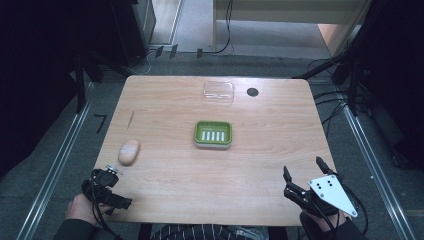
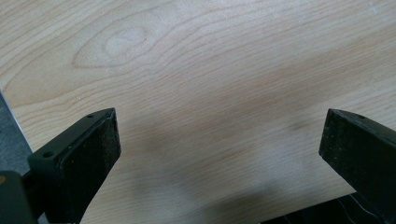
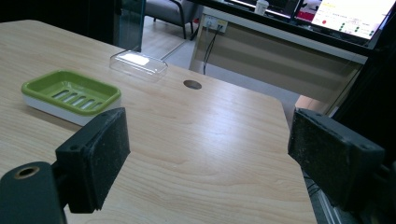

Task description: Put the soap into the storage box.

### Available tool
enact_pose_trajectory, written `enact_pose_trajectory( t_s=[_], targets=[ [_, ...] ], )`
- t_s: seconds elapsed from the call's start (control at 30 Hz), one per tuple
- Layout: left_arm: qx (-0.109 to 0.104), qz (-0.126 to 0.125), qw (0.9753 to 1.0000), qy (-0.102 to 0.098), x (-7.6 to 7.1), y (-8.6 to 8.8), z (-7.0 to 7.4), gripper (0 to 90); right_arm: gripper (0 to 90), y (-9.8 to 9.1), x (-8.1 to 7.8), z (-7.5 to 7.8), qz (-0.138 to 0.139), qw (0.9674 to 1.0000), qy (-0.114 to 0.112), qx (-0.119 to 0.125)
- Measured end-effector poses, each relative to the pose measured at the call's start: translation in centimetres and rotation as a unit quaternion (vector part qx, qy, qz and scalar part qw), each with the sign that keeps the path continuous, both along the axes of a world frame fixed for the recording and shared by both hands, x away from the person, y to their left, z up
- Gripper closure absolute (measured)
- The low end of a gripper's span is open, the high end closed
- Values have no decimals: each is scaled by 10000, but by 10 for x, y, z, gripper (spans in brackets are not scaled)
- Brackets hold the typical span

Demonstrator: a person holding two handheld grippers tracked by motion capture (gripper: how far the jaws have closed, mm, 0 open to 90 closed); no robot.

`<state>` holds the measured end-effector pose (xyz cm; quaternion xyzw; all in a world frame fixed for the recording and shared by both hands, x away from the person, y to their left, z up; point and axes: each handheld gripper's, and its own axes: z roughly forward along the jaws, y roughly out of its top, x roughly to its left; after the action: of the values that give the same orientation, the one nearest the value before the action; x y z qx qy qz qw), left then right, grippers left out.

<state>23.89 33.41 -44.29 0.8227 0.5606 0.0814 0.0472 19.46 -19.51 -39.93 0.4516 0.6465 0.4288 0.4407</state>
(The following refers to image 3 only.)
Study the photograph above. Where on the green and white soap dish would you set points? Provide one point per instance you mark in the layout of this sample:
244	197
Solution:
70	95

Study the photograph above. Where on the glass partition panel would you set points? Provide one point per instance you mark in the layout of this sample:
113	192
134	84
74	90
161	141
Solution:
132	25

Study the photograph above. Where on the grey armchair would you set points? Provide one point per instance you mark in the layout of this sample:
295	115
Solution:
172	12

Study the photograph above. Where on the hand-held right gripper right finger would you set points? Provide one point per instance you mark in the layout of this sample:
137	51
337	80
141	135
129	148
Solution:
333	155

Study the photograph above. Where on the white paper cup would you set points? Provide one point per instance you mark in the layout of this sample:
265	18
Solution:
261	6

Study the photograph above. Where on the beige desk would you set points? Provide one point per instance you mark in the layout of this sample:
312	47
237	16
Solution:
274	59

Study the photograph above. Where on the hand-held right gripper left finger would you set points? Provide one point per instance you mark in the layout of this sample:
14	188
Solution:
93	161

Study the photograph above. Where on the clear plastic soap dish lid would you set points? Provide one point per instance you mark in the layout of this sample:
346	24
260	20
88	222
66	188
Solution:
138	64

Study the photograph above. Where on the white wall socket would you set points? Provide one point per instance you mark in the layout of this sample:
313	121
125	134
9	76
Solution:
215	23

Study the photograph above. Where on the computer monitor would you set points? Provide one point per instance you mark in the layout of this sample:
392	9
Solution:
345	17

